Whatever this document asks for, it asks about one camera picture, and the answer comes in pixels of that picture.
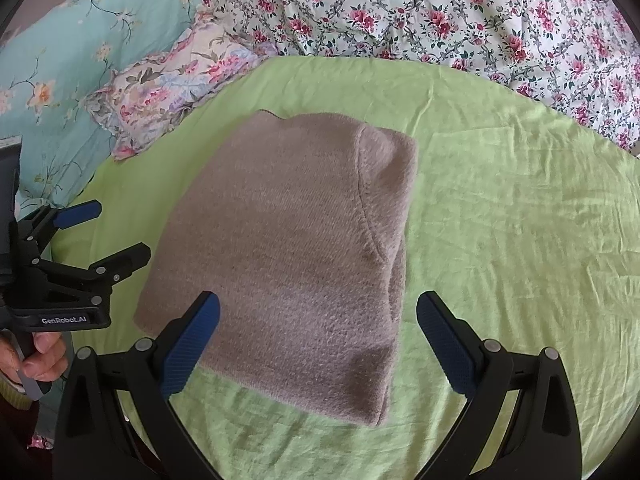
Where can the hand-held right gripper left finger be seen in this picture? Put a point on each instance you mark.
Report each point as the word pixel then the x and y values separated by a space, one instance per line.
pixel 192 350

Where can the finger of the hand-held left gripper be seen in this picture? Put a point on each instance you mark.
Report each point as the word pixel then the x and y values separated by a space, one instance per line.
pixel 75 215
pixel 110 262

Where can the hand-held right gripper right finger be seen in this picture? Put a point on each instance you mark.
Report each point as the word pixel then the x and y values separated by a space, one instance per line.
pixel 447 347

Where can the beige knit sweater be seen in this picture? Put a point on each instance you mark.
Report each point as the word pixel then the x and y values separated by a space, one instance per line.
pixel 280 260

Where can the person's left hand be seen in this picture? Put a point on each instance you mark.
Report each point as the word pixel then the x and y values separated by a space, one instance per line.
pixel 47 357

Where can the light green bed sheet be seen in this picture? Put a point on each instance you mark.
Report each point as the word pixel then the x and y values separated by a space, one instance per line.
pixel 500 260

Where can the person's dark red clothing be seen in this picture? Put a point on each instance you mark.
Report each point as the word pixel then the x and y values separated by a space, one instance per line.
pixel 15 440

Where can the pink floral ruffled pillow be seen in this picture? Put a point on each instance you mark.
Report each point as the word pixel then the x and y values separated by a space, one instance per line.
pixel 165 85

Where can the teal floral pillow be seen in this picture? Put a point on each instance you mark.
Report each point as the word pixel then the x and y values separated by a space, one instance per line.
pixel 75 35

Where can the small-flower print quilt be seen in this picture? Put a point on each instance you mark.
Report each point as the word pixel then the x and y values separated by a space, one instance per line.
pixel 425 10

